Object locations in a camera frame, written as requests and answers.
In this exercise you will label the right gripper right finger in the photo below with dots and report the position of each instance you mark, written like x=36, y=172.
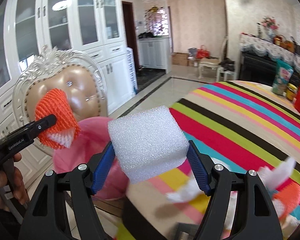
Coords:
x=201, y=174

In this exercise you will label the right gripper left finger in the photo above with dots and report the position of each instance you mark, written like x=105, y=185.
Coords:
x=100, y=165

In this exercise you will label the orange foam fruit net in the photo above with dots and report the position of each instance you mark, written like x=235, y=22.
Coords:
x=66, y=129

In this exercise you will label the white foam block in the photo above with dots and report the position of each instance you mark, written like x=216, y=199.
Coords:
x=148, y=143

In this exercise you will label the pink lined trash bin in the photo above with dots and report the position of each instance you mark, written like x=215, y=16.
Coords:
x=92, y=139

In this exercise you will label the white crumpled tissue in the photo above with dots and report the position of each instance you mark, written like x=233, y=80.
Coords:
x=188, y=192

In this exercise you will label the colourful striped tablecloth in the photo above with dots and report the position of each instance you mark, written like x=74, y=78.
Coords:
x=241, y=123

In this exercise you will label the ornate beige leather chair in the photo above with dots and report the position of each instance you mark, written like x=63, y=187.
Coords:
x=72, y=71

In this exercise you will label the cardboard box on floor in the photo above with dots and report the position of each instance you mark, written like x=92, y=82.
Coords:
x=179, y=59

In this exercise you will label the red gift bag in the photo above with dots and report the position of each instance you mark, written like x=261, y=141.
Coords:
x=202, y=52

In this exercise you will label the yellow lid jar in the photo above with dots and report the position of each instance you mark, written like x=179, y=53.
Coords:
x=291, y=92

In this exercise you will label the white blue patterned panel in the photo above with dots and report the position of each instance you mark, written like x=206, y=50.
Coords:
x=132, y=72

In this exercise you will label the white low entry cabinet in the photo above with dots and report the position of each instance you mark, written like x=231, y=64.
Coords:
x=155, y=53

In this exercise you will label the black piano with lace cover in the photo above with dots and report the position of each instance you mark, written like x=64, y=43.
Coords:
x=258, y=59

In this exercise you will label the teal snack bag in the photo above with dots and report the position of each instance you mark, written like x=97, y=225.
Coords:
x=283, y=74

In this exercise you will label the white glass door cabinet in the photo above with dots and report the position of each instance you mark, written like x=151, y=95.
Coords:
x=93, y=26

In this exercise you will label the pink flower bouquet vase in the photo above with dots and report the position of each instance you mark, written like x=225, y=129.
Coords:
x=270, y=25

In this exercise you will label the cream chair by wall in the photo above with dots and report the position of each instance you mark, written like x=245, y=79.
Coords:
x=213, y=63

